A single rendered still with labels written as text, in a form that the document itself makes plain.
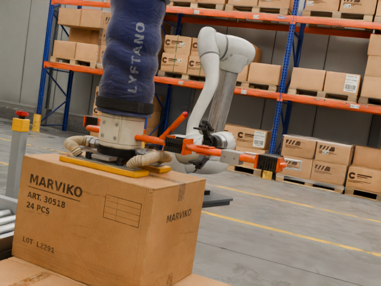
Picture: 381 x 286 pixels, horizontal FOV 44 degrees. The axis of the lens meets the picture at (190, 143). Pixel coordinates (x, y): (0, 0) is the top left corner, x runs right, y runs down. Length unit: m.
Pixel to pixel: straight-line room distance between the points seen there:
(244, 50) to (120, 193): 1.16
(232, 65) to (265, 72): 6.55
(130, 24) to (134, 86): 0.22
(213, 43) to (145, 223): 1.13
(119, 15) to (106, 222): 0.75
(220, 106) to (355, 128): 7.65
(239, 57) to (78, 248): 1.28
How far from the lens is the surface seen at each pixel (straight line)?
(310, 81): 8.85
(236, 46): 2.47
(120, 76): 1.76
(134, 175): 1.68
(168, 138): 1.72
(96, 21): 10.66
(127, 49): 1.77
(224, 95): 2.51
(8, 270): 1.88
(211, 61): 2.35
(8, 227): 2.36
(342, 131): 10.06
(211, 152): 1.67
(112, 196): 1.65
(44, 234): 1.88
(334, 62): 10.16
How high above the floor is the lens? 1.25
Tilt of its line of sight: 5 degrees down
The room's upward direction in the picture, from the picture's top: 9 degrees clockwise
